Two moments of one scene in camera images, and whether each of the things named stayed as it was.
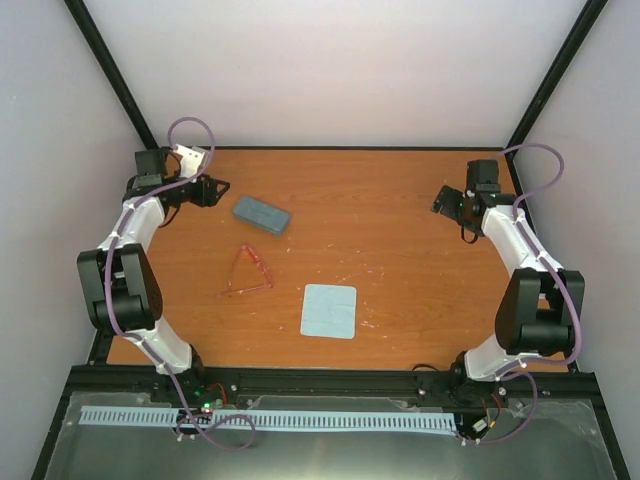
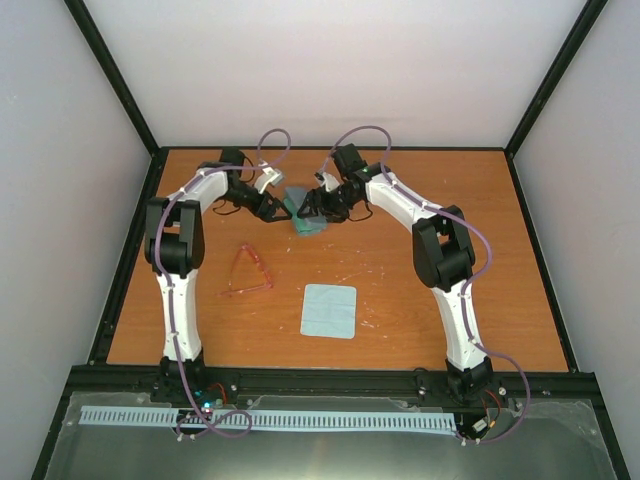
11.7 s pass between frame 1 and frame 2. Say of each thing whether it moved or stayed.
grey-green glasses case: moved
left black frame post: stayed
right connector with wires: stayed
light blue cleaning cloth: stayed
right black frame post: stayed
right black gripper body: moved
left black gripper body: moved
